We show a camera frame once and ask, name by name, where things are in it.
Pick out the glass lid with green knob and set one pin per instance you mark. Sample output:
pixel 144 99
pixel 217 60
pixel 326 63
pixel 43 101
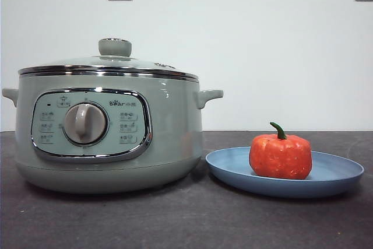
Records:
pixel 114 47

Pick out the orange toy pumpkin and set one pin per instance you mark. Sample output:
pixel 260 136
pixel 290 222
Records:
pixel 279 155

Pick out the pale green electric steamer pot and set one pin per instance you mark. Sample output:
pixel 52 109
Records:
pixel 175 115

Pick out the blue round plate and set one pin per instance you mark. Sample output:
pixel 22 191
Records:
pixel 233 170

